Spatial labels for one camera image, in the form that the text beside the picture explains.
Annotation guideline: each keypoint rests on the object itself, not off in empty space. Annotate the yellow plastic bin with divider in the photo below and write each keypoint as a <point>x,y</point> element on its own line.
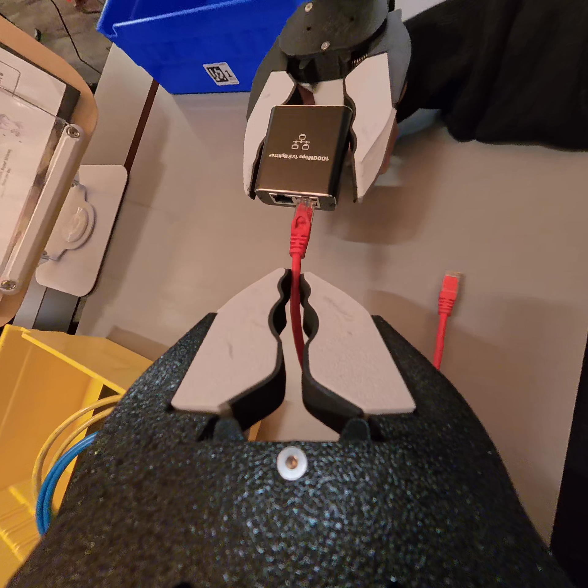
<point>46,390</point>

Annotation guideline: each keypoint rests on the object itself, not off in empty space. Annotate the grey desk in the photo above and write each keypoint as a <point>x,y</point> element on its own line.
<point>505,275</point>

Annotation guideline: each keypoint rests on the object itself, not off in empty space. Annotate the person's right forearm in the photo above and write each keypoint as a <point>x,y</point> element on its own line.
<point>505,69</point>

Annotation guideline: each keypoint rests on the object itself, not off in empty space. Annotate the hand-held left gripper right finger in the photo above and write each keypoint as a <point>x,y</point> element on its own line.
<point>358,363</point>

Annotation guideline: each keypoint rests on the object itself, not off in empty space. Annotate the black network splitter box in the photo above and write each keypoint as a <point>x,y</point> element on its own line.
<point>303,151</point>

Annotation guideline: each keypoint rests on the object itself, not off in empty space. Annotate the instruction sheet document stand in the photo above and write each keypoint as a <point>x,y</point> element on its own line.
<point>27,138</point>

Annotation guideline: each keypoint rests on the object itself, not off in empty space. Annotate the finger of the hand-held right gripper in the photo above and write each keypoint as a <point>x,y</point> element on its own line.
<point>372,128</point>
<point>259,133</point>

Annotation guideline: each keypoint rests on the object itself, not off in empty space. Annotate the blue plastic bin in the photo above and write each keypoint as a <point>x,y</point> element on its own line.
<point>183,41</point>

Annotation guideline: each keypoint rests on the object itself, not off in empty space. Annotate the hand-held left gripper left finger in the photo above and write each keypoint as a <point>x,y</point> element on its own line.
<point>229,363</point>

